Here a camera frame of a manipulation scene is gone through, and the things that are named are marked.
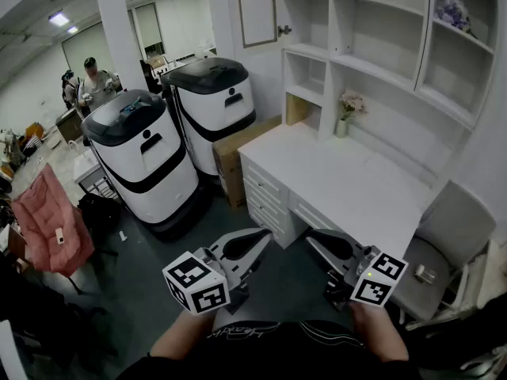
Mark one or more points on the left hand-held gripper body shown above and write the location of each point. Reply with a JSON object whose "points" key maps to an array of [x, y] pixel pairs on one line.
{"points": [[198, 291]]}

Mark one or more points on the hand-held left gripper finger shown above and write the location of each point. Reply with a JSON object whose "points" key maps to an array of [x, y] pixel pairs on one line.
{"points": [[237, 235], [247, 265]]}

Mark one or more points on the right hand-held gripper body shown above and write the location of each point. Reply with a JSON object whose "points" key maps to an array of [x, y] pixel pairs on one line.
{"points": [[376, 291]]}

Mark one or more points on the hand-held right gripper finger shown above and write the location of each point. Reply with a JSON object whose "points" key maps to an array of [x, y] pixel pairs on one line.
{"points": [[342, 240], [328, 257]]}

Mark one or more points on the white shelf unit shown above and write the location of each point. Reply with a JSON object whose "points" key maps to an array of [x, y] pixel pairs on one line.
{"points": [[380, 26]]}

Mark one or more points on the white glass cabinet door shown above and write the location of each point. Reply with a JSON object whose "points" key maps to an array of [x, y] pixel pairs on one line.
{"points": [[257, 14]]}

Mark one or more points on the person's right forearm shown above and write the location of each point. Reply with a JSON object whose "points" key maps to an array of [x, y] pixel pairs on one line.
{"points": [[376, 331]]}

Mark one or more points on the person's left forearm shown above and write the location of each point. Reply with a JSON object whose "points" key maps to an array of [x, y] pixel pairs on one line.
{"points": [[178, 335]]}

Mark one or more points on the white desk with drawers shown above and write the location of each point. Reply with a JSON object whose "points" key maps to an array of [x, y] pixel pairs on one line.
{"points": [[336, 180]]}

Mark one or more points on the beige cardboard box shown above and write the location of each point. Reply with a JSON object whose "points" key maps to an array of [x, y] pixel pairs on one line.
{"points": [[155, 62]]}

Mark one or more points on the small clear object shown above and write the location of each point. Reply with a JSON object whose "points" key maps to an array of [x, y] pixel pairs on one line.
{"points": [[424, 273]]}

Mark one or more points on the large brown cardboard box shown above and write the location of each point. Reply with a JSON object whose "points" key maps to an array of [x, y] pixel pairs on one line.
{"points": [[231, 164]]}

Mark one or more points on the grey upholstered chair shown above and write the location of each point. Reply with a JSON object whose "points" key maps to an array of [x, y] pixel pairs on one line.
{"points": [[443, 244]]}

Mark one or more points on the small white floor object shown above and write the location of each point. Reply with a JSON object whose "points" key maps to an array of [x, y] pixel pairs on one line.
{"points": [[123, 236]]}

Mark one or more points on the person's black t-shirt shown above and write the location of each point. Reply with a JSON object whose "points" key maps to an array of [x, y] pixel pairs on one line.
{"points": [[277, 354]]}

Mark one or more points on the white black-topped mobile robot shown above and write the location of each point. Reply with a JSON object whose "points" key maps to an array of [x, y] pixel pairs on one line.
{"points": [[214, 101], [150, 172]]}

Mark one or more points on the pale green vase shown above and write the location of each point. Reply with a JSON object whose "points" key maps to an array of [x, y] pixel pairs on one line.
{"points": [[341, 129]]}

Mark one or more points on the white slatted rack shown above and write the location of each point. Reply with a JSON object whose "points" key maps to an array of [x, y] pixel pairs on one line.
{"points": [[491, 271]]}

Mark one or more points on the black backpack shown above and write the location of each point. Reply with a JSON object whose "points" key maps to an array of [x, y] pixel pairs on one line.
{"points": [[99, 216]]}

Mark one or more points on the pink flower bouquet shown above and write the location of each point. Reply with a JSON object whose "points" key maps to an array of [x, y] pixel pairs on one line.
{"points": [[352, 103]]}

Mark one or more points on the tan wooden board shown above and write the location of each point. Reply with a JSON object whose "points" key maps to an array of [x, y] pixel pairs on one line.
{"points": [[296, 110]]}

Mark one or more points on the small white phone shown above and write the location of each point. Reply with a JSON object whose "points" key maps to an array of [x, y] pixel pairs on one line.
{"points": [[60, 236]]}

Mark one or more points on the teal tool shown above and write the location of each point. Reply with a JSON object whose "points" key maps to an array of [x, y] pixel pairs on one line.
{"points": [[131, 106]]}

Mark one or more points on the black office chair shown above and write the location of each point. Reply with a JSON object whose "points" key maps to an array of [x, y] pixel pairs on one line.
{"points": [[150, 77]]}

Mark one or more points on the dark brown box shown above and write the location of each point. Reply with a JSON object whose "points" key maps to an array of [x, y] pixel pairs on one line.
{"points": [[70, 127]]}

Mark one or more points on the purple flower bouquet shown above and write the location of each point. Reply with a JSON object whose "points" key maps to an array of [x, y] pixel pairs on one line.
{"points": [[453, 13]]}

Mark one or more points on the square ceiling light panel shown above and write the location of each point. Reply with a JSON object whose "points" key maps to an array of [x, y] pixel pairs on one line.
{"points": [[72, 30], [58, 19]]}

